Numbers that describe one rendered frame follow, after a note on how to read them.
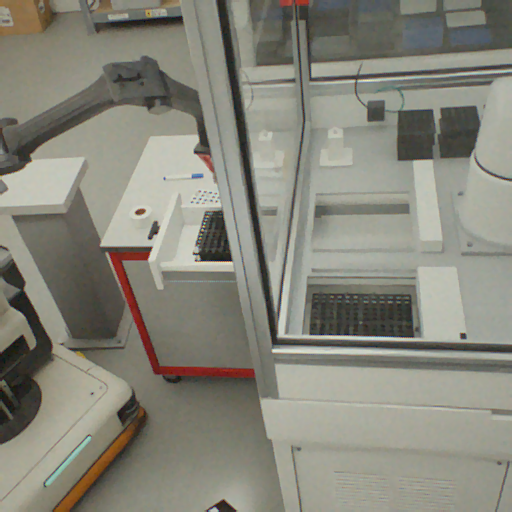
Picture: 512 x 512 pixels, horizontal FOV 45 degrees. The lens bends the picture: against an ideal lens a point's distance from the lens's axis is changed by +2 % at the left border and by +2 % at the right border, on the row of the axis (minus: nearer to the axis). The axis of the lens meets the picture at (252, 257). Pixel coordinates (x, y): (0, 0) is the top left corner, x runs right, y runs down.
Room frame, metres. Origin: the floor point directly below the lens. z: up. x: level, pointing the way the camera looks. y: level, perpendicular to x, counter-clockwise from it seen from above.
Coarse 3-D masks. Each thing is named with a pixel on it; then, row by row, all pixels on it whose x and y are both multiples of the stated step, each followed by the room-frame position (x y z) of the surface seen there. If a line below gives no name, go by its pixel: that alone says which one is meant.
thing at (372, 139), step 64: (256, 0) 0.70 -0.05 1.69; (320, 0) 0.68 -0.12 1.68; (384, 0) 0.66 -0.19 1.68; (448, 0) 0.65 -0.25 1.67; (256, 64) 0.70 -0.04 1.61; (320, 64) 0.68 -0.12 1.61; (384, 64) 0.66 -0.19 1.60; (448, 64) 0.65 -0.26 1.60; (256, 128) 0.70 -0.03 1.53; (320, 128) 0.68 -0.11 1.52; (384, 128) 0.66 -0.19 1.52; (448, 128) 0.64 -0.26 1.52; (256, 192) 0.70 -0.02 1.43; (320, 192) 0.68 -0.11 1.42; (384, 192) 0.66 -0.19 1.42; (448, 192) 0.64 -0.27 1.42; (320, 256) 0.68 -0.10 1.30; (384, 256) 0.66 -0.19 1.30; (448, 256) 0.64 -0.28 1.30; (320, 320) 0.69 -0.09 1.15; (384, 320) 0.66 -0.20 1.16; (448, 320) 0.64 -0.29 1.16
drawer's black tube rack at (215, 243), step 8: (216, 216) 1.34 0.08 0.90; (208, 224) 1.31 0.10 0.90; (216, 224) 1.31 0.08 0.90; (224, 224) 1.30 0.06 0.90; (208, 232) 1.28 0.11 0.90; (216, 232) 1.27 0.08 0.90; (224, 232) 1.27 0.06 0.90; (208, 240) 1.25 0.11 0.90; (216, 240) 1.24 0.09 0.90; (224, 240) 1.24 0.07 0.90; (200, 248) 1.22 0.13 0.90; (208, 248) 1.22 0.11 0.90; (216, 248) 1.24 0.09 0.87; (224, 248) 1.24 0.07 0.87; (200, 256) 1.21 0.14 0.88; (208, 256) 1.22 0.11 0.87; (216, 256) 1.21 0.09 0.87; (224, 256) 1.21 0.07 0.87
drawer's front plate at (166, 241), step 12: (180, 204) 1.43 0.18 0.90; (168, 216) 1.34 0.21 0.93; (180, 216) 1.41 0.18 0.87; (168, 228) 1.31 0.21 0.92; (180, 228) 1.39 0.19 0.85; (156, 240) 1.25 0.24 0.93; (168, 240) 1.28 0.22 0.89; (156, 252) 1.20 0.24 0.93; (168, 252) 1.26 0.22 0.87; (156, 264) 1.17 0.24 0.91; (156, 276) 1.17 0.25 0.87
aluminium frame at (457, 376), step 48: (192, 0) 0.70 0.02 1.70; (192, 48) 0.70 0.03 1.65; (240, 144) 0.70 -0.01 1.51; (240, 192) 0.69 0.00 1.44; (240, 240) 0.70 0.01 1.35; (240, 288) 0.70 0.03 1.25; (288, 384) 0.69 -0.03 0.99; (336, 384) 0.67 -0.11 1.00; (384, 384) 0.64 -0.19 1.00; (432, 384) 0.62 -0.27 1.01; (480, 384) 0.61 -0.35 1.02
